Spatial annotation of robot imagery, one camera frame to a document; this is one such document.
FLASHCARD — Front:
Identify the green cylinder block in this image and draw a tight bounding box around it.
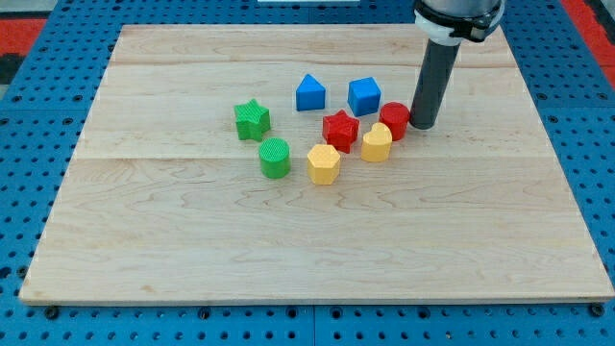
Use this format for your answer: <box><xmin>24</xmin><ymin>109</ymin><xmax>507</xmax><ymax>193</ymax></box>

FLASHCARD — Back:
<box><xmin>258</xmin><ymin>137</ymin><xmax>291</xmax><ymax>179</ymax></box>

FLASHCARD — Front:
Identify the yellow hexagon block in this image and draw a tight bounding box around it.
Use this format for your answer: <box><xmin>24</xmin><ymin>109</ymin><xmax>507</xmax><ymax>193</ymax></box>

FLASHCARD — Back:
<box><xmin>307</xmin><ymin>144</ymin><xmax>341</xmax><ymax>185</ymax></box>

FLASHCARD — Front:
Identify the light wooden board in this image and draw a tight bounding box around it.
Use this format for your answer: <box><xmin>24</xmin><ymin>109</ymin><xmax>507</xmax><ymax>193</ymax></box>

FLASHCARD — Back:
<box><xmin>19</xmin><ymin>24</ymin><xmax>614</xmax><ymax>306</ymax></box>

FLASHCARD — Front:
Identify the red star block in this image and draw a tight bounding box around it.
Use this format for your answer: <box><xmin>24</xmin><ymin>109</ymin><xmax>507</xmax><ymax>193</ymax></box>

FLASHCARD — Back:
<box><xmin>322</xmin><ymin>110</ymin><xmax>360</xmax><ymax>154</ymax></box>

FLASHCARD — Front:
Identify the yellow heart block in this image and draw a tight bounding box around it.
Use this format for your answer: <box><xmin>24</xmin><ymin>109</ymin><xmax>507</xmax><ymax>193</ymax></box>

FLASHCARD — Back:
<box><xmin>360</xmin><ymin>122</ymin><xmax>392</xmax><ymax>162</ymax></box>

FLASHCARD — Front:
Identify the green star block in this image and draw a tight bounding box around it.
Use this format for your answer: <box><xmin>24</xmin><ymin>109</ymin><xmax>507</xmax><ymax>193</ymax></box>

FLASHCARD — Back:
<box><xmin>234</xmin><ymin>99</ymin><xmax>271</xmax><ymax>141</ymax></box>

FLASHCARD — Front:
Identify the blue cube block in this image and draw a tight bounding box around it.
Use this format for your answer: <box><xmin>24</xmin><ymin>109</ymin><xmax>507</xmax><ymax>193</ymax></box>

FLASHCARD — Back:
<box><xmin>347</xmin><ymin>77</ymin><xmax>381</xmax><ymax>116</ymax></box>

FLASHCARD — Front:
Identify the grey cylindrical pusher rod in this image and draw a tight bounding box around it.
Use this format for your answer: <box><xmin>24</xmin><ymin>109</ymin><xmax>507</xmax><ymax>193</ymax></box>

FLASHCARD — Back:
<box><xmin>409</xmin><ymin>40</ymin><xmax>459</xmax><ymax>130</ymax></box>

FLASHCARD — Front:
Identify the blue triangle block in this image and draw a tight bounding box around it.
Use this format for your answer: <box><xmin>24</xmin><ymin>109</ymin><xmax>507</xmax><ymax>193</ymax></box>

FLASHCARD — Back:
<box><xmin>295</xmin><ymin>74</ymin><xmax>326</xmax><ymax>111</ymax></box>

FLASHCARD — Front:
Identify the red cylinder block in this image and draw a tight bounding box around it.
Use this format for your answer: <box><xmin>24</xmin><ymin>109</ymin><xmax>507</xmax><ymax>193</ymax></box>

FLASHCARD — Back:
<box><xmin>379</xmin><ymin>102</ymin><xmax>410</xmax><ymax>141</ymax></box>

